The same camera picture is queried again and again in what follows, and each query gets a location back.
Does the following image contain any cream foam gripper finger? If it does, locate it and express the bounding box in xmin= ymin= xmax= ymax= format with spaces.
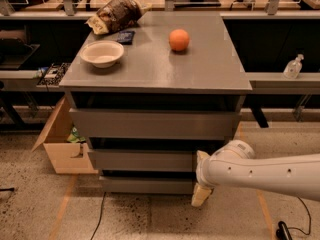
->
xmin=196 ymin=150 xmax=210 ymax=168
xmin=191 ymin=183 xmax=213 ymax=207

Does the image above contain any grey drawer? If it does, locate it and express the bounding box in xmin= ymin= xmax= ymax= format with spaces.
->
xmin=99 ymin=176 xmax=193 ymax=195
xmin=88 ymin=149 xmax=196 ymax=172
xmin=69 ymin=109 xmax=240 ymax=140

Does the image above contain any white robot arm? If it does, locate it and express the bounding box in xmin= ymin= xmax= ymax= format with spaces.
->
xmin=191 ymin=140 xmax=320 ymax=207

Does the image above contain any grey drawer cabinet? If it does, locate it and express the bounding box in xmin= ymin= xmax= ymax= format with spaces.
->
xmin=60 ymin=11 xmax=252 ymax=194

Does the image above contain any grey bottom drawer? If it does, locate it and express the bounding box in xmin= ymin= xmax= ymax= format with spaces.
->
xmin=99 ymin=176 xmax=193 ymax=195

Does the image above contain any grey top drawer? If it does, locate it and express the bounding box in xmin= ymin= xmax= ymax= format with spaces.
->
xmin=69 ymin=109 xmax=240 ymax=140

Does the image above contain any black plug device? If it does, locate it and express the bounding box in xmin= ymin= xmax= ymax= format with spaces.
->
xmin=276 ymin=221 xmax=293 ymax=240

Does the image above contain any orange fruit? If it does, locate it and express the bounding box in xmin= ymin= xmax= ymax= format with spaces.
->
xmin=169 ymin=29 xmax=190 ymax=52

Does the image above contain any clear sanitizer bottle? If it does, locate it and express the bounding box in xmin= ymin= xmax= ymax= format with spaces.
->
xmin=283 ymin=54 xmax=304 ymax=79

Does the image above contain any green packet in box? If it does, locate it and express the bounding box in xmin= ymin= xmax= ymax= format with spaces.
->
xmin=67 ymin=127 xmax=85 ymax=143

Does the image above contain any cardboard box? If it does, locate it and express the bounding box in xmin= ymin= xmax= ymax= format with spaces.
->
xmin=32 ymin=97 xmax=98 ymax=174

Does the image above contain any white paper bowl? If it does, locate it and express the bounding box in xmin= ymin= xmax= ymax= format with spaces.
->
xmin=80 ymin=40 xmax=124 ymax=68

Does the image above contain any dark blue snack packet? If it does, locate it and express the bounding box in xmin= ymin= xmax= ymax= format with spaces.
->
xmin=117 ymin=30 xmax=135 ymax=45

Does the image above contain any brown chip bag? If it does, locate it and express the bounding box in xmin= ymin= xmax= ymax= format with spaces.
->
xmin=86 ymin=0 xmax=152 ymax=35

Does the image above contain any black patterned notebook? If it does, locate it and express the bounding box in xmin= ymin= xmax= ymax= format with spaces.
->
xmin=37 ymin=63 xmax=70 ymax=86

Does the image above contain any grey metal shelf rack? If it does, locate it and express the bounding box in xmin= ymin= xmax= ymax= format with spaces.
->
xmin=0 ymin=0 xmax=320 ymax=132

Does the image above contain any black cable under cabinet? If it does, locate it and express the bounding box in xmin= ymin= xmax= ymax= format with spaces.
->
xmin=89 ymin=192 xmax=107 ymax=240

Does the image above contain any black floor cable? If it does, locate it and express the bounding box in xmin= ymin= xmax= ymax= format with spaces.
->
xmin=287 ymin=196 xmax=312 ymax=236

